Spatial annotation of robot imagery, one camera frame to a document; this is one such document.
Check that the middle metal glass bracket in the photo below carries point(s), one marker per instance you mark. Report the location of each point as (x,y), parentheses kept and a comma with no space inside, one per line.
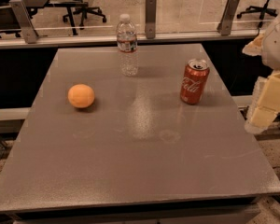
(150,20)

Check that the metal glass bracket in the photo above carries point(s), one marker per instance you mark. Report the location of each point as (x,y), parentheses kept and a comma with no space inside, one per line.
(21,13)
(225,25)
(150,20)

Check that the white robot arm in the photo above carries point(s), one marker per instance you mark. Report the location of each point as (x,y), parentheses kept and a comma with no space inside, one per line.
(270,55)

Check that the dark background desk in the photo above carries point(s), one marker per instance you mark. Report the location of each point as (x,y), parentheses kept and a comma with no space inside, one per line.
(53,0)

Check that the left metal glass bracket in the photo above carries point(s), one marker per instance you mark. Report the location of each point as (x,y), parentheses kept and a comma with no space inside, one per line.
(21,13)

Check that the orange fruit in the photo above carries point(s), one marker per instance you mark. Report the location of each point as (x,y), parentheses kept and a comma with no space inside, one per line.
(81,96)

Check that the glass barrier panel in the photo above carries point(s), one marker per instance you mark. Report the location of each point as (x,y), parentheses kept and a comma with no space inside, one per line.
(176,20)

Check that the clear plastic water bottle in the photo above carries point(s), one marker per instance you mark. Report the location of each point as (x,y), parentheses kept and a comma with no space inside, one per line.
(127,45)

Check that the black office chair left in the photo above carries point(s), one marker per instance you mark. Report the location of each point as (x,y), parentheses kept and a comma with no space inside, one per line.
(85,11)

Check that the right metal glass bracket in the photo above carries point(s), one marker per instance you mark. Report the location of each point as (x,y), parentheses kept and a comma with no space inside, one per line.
(225,25)

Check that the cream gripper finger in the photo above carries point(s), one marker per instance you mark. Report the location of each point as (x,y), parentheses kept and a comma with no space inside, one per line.
(254,48)
(265,104)

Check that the red Coca-Cola can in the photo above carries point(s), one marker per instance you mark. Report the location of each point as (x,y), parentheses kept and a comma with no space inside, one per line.
(194,80)

